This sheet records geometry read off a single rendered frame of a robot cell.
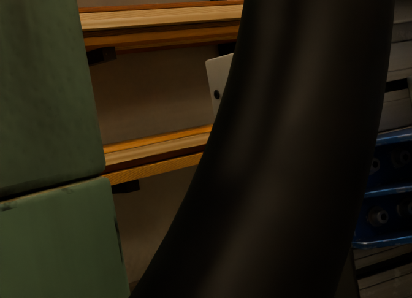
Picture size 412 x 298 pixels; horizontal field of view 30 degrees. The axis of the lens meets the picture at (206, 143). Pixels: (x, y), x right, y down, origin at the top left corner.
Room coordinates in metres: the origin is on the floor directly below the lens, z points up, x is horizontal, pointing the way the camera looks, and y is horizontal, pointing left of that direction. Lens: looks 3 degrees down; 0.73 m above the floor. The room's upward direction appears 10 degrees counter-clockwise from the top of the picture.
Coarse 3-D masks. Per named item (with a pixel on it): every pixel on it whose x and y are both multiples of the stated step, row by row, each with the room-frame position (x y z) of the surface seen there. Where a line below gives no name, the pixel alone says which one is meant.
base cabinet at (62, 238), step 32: (32, 192) 0.31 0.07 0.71; (64, 192) 0.32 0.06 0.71; (96, 192) 0.33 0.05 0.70; (0, 224) 0.29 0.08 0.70; (32, 224) 0.30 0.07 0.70; (64, 224) 0.31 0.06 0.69; (96, 224) 0.33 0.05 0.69; (0, 256) 0.29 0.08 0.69; (32, 256) 0.30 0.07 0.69; (64, 256) 0.31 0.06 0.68; (96, 256) 0.32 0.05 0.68; (0, 288) 0.29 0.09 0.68; (32, 288) 0.30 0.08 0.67; (64, 288) 0.31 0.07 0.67; (96, 288) 0.32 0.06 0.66; (128, 288) 0.34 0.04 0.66
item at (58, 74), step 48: (0, 0) 0.30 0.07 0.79; (48, 0) 0.32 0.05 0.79; (0, 48) 0.30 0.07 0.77; (48, 48) 0.32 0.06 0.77; (0, 96) 0.30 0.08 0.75; (48, 96) 0.32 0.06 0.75; (0, 144) 0.30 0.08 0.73; (48, 144) 0.31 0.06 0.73; (96, 144) 0.33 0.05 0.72; (0, 192) 0.29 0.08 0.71
